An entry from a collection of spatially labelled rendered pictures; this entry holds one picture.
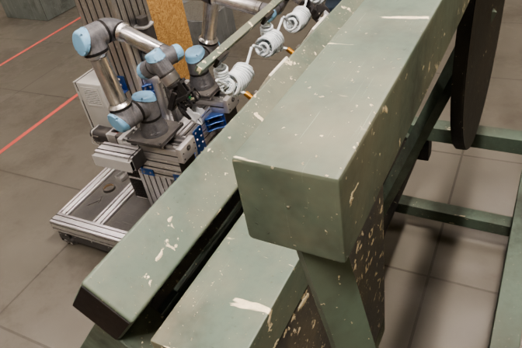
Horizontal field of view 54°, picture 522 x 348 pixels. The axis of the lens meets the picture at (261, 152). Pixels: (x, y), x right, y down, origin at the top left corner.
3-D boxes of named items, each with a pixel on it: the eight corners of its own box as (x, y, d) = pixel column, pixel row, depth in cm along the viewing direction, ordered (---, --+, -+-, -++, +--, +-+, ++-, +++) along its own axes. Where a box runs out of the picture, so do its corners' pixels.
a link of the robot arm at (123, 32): (116, 29, 251) (187, 64, 229) (98, 37, 245) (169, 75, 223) (111, 7, 243) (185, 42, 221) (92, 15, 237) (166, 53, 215)
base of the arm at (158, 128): (135, 137, 270) (129, 121, 265) (151, 121, 281) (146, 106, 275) (158, 140, 264) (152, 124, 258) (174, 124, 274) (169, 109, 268)
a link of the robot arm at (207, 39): (191, 60, 306) (197, -27, 269) (203, 50, 317) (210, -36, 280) (209, 67, 304) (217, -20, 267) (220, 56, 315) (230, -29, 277)
